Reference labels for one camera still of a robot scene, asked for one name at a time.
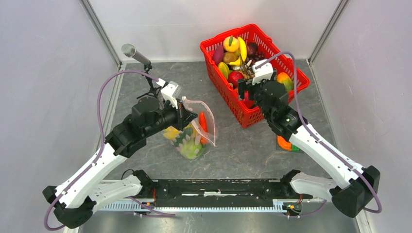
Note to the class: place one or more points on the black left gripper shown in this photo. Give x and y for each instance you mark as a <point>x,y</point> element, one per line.
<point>183,115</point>

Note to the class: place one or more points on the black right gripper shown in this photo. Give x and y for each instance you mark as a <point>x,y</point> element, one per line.
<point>243,85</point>

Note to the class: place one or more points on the brown twig nut bunch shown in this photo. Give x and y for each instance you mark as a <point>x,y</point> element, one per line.
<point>246,70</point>

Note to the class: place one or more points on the green cucumber toy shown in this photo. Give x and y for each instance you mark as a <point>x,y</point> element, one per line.
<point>183,137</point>

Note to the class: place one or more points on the yellow banana bunch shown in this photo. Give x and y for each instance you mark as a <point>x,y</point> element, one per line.
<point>172,133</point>

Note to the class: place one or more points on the orange carrot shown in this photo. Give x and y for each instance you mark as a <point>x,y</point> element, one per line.
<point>203,125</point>

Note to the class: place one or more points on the clear pink zip top bag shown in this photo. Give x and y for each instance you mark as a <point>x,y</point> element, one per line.
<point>198,106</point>

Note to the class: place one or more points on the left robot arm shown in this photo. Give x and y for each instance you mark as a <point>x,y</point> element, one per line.
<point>76,200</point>

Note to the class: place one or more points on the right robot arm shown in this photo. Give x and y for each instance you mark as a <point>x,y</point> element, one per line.
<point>350,187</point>

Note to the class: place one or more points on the red apple toy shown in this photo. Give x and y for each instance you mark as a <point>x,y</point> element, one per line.
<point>233,78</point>

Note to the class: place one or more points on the red tomato toy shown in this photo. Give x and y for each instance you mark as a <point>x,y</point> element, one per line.
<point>250,104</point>

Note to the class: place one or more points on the yellow green starfruit toy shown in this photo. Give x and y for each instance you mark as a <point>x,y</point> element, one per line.
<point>224,69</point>

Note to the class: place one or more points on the single yellow banana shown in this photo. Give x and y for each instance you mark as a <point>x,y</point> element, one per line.
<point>242,53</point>

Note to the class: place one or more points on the brown potato toy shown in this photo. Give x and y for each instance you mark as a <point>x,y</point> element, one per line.
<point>229,57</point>

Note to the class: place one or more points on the dark grape bunch toy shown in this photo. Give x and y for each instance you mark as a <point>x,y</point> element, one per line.
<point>253,54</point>

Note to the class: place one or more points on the black microphone tripod stand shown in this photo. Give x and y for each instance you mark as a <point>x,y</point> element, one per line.
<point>153,91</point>

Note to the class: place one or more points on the purple sweet potato toy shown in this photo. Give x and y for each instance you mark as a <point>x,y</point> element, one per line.
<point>218,54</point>

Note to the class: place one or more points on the mango toy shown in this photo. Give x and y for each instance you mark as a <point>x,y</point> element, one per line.
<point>284,79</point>

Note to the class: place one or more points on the red plastic basket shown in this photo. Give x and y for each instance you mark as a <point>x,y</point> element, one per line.
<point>250,33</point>

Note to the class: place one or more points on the grey microphone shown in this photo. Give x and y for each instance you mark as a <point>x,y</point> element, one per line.
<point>130,51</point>

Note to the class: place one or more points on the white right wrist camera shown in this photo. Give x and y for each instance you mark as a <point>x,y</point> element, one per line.
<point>262,70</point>

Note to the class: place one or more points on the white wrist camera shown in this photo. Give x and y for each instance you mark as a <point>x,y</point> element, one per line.
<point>262,70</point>
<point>170,91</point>

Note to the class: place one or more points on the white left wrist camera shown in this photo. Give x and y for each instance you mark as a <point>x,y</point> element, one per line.
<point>170,91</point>

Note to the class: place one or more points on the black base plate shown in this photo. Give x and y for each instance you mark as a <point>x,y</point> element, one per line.
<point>217,192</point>

